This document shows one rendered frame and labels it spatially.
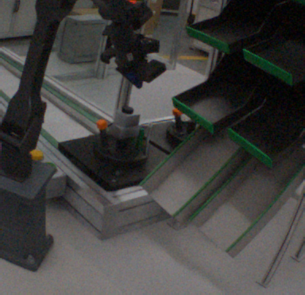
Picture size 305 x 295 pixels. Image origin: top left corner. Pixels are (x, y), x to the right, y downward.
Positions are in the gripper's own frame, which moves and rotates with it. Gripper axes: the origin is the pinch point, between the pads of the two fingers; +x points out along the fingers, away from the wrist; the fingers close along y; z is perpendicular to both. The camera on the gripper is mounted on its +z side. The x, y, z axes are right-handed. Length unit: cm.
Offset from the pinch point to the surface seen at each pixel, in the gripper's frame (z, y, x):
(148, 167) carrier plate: -9.6, -8.2, 18.2
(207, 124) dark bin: -7.5, -31.7, -7.9
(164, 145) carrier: 1.0, -0.7, 24.7
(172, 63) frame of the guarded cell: 71, 81, 76
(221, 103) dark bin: 0.4, -27.8, -5.1
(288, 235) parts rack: -7, -53, 15
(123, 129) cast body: -9.2, -2.2, 8.8
